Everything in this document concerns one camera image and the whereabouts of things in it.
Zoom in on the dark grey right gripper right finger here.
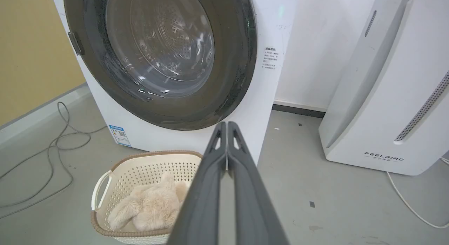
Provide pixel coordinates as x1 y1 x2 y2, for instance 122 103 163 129
227 121 290 245

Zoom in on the round dark glass washer door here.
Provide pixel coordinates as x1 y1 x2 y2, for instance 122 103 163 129
63 0 258 131

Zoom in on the white front-load washing machine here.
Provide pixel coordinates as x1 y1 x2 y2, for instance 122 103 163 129
51 0 300 165

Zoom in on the blue energy label sticker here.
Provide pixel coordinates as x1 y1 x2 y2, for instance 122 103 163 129
108 125 132 147

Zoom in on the cream perforated laundry basket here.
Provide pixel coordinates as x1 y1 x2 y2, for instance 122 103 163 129
91 150 204 245

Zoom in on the beige plush toy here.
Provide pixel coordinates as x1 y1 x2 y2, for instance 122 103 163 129
107 172 190 232

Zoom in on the grey floor cable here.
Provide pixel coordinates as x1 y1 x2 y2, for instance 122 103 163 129
0 102 107 219

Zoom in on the white power cord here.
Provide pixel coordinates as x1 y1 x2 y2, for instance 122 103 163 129
386 157 449 229

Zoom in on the white air purifier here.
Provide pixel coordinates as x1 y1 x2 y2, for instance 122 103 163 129
319 0 449 176

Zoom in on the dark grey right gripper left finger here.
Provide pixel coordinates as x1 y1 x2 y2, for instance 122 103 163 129
166 121 228 245

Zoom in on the printed warning sticker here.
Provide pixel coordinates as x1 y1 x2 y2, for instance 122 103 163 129
263 47 279 70

